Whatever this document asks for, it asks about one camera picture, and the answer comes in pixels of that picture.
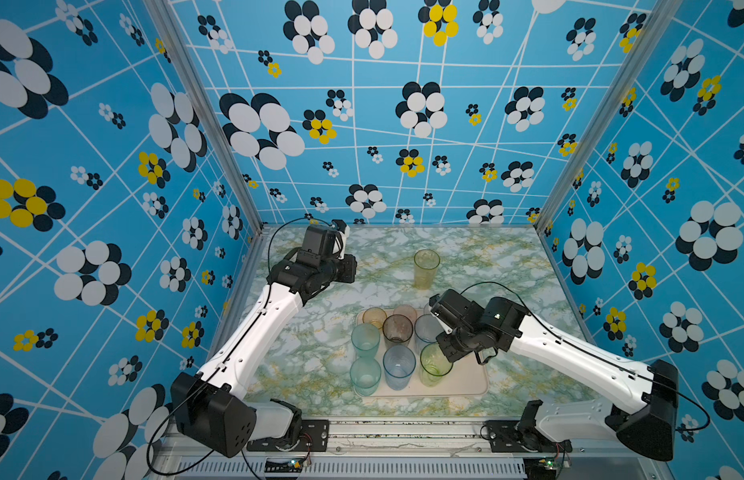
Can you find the tall green tumbler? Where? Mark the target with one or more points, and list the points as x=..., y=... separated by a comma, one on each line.
x=435, y=366

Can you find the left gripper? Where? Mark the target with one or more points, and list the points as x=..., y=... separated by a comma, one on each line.
x=350, y=264

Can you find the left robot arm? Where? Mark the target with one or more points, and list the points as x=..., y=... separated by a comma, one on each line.
x=210, y=406

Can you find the tall teal tumbler front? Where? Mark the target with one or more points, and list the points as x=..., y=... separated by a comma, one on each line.
x=365, y=339

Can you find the tall grey tumbler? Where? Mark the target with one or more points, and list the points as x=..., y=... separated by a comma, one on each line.
x=397, y=330

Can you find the small green circuit board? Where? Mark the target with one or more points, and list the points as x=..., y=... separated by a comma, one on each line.
x=286, y=466

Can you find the aluminium front rail frame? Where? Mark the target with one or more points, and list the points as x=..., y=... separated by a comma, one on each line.
x=405, y=448

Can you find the short yellow cup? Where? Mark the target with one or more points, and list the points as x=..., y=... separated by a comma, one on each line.
x=374, y=316

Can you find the tall teal tumbler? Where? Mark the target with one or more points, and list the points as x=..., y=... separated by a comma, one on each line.
x=365, y=374
x=365, y=339

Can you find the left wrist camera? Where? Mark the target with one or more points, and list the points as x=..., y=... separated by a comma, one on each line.
x=342, y=230

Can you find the tall light blue faceted tumbler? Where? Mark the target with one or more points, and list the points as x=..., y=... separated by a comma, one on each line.
x=426, y=328

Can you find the tall yellow-olive tumbler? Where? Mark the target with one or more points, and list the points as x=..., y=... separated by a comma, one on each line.
x=426, y=263

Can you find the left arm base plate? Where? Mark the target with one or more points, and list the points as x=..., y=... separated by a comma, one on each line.
x=313, y=437

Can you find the tall frosted blue tumbler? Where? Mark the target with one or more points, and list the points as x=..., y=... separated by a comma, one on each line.
x=399, y=364

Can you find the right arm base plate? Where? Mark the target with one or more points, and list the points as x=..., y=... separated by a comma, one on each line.
x=505, y=436

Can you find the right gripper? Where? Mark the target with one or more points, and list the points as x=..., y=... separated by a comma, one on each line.
x=442, y=340

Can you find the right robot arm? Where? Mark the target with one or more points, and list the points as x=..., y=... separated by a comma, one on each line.
x=637, y=404

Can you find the short pink textured cup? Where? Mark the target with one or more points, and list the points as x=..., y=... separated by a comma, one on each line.
x=407, y=310

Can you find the beige plastic tray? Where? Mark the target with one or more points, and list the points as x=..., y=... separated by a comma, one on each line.
x=467, y=378

